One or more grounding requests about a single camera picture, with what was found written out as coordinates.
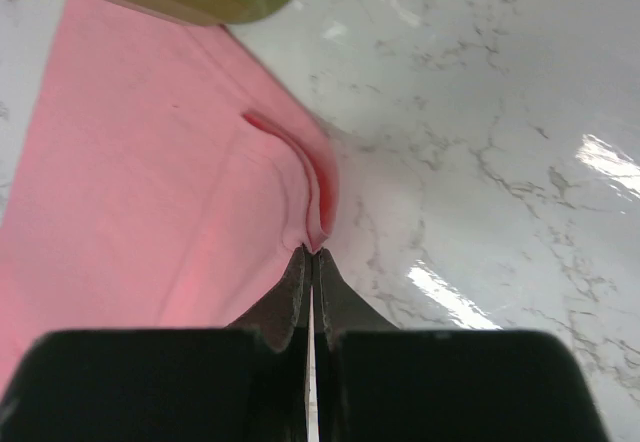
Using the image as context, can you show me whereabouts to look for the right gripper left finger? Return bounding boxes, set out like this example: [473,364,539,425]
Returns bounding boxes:
[227,246,312,441]

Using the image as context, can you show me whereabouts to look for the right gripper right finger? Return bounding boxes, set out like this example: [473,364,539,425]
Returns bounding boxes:
[312,249,397,441]

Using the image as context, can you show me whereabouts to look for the pink t-shirt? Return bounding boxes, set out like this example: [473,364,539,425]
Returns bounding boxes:
[1,0,339,381]

